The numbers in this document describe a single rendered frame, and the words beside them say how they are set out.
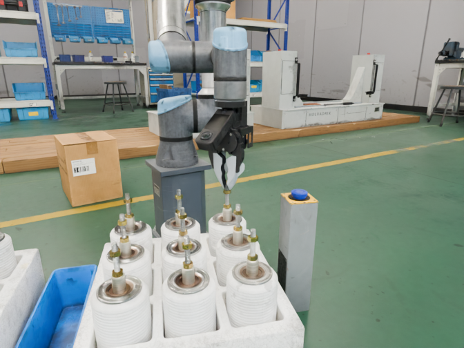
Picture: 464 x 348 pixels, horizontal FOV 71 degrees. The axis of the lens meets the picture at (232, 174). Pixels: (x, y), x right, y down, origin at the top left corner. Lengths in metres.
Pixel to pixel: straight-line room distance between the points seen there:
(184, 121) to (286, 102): 2.28
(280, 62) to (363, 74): 1.30
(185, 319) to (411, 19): 6.02
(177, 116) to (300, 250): 0.58
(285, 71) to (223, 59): 2.55
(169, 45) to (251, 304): 0.59
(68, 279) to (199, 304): 0.49
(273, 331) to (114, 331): 0.26
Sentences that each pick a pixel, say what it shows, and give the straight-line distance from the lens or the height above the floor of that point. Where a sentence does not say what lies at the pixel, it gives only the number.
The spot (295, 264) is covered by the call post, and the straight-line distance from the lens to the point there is 0.87.
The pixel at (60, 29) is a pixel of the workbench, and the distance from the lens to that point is 6.49.
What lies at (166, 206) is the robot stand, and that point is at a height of 0.17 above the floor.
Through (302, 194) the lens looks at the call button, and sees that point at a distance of 0.80.
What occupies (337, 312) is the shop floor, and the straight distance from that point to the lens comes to 0.98.
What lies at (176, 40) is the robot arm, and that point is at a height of 0.68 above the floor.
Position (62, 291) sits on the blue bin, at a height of 0.06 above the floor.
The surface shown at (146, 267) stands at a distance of 0.71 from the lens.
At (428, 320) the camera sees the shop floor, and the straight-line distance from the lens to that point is 1.05.
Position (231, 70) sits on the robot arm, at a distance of 0.73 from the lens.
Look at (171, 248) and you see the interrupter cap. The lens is 0.72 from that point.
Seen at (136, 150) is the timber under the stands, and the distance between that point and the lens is 2.53.
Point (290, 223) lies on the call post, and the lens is 0.80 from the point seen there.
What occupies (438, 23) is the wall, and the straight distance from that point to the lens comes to 6.09.
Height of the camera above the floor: 0.61
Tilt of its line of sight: 17 degrees down
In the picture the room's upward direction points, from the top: straight up
